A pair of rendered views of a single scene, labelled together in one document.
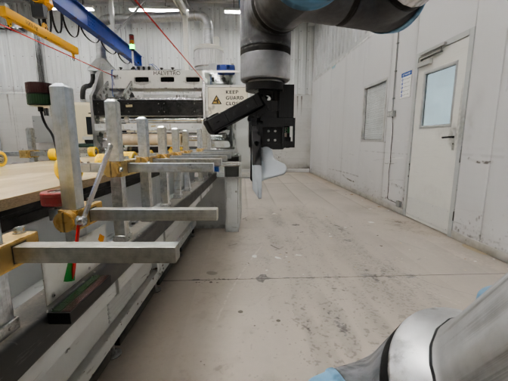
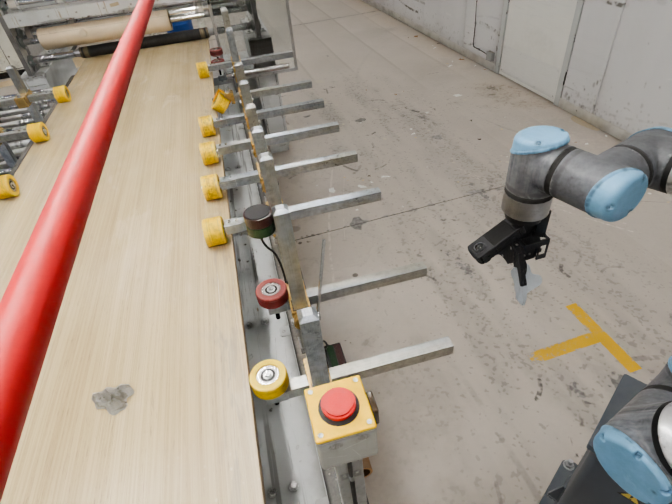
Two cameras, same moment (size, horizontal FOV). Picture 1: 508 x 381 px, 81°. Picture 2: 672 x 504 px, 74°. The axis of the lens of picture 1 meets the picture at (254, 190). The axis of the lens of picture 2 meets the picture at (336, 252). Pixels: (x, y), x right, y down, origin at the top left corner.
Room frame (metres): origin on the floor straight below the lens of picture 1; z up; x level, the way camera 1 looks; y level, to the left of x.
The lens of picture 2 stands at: (-0.06, 0.48, 1.69)
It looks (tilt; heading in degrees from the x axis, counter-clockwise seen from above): 40 degrees down; 350
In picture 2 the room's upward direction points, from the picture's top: 7 degrees counter-clockwise
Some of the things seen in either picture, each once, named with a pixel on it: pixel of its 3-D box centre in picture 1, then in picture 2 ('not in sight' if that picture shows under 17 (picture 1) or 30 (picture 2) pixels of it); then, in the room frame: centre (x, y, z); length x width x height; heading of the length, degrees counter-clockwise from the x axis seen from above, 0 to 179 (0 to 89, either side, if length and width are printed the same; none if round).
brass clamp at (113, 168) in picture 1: (119, 168); not in sight; (0.99, 0.45, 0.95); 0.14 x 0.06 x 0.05; 0
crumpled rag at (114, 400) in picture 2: not in sight; (111, 394); (0.56, 0.87, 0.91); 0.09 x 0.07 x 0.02; 57
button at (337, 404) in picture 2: not in sight; (338, 405); (0.21, 0.45, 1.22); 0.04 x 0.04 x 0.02
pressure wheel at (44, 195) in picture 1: (60, 210); (274, 303); (0.76, 0.51, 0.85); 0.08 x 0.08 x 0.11
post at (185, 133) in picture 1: (187, 166); (249, 115); (1.97, 0.45, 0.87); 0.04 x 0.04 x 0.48; 0
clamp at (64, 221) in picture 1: (78, 215); (298, 304); (0.74, 0.45, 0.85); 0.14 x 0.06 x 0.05; 0
